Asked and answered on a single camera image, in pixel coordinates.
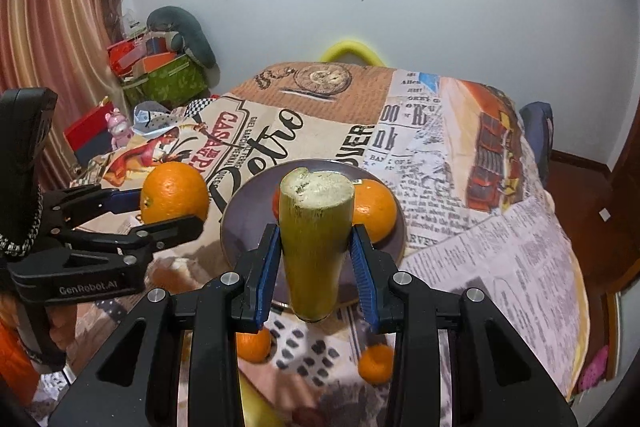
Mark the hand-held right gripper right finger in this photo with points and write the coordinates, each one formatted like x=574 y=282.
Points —
x=359 y=264

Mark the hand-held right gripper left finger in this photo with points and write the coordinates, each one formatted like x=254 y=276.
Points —
x=270 y=257

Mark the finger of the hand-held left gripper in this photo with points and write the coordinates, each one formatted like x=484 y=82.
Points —
x=165 y=229
x=122 y=199

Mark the large orange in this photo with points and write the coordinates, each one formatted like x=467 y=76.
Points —
x=275 y=204
x=175 y=192
x=374 y=209

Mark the purple round plate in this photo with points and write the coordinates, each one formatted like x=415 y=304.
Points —
x=240 y=222

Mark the cut green gourd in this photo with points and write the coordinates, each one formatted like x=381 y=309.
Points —
x=315 y=237

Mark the person's left forearm orange sleeve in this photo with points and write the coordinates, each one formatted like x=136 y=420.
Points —
x=12 y=352

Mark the flat red box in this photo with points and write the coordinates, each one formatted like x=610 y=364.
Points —
x=87 y=129

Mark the pink toy figure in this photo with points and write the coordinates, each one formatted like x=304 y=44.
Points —
x=119 y=131

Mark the small orange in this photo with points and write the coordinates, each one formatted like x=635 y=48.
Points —
x=376 y=363
x=253 y=346

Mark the printed tablecloth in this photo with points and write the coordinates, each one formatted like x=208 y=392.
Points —
x=450 y=187

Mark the striped orange curtain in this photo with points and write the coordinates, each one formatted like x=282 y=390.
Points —
x=55 y=17

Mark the red gift box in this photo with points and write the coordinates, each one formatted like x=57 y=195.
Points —
x=137 y=54

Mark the yellow fruit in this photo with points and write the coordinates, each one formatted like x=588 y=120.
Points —
x=257 y=407

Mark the grey plush cushion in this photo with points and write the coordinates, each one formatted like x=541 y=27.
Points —
x=187 y=37

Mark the yellow chair back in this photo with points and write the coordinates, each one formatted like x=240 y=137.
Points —
x=350 y=49

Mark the blue chair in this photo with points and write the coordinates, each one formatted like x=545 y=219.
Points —
x=539 y=132

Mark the pink slipper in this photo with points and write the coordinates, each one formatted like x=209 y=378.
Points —
x=595 y=369

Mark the white wall socket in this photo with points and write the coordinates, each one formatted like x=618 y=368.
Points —
x=605 y=214

